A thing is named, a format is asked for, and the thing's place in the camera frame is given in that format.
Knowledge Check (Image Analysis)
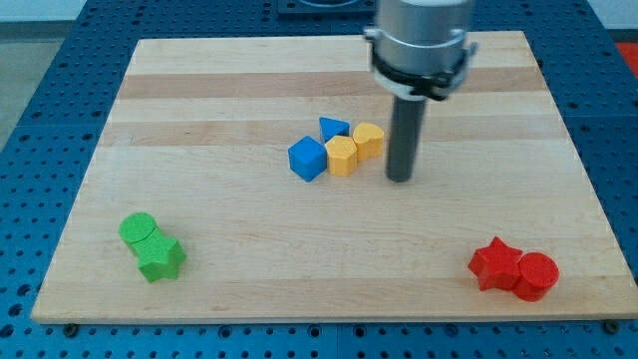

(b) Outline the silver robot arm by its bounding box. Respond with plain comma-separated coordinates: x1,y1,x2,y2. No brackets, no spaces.
364,0,477,101

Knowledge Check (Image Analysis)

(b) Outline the green star block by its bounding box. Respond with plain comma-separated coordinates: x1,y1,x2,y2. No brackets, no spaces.
130,228,186,283

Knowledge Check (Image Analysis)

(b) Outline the green circle block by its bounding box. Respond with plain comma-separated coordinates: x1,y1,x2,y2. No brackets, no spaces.
119,212,158,255

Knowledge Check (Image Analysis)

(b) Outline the red star block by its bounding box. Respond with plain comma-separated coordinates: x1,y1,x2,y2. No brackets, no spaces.
468,236,523,291

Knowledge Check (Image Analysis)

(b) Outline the red circle block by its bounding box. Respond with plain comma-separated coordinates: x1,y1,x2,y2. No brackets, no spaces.
511,252,559,302

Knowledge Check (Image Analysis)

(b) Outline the blue cube block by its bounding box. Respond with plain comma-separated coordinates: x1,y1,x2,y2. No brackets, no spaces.
288,136,327,181

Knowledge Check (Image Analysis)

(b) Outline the yellow pentagon block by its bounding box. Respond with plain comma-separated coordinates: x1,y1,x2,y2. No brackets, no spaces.
325,136,358,177

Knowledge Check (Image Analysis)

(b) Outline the blue triangle block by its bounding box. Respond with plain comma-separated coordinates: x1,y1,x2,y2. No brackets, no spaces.
319,117,350,143

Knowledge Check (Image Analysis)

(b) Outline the yellow heart block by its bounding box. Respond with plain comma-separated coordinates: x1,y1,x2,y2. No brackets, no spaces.
352,122,385,162

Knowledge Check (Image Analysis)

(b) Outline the wooden board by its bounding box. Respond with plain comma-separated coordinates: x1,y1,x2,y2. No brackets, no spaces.
32,31,637,324

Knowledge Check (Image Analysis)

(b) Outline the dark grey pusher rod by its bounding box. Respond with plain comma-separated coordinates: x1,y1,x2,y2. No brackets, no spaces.
386,97,426,182

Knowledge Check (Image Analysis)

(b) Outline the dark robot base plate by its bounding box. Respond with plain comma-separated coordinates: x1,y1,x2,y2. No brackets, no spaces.
276,0,377,16

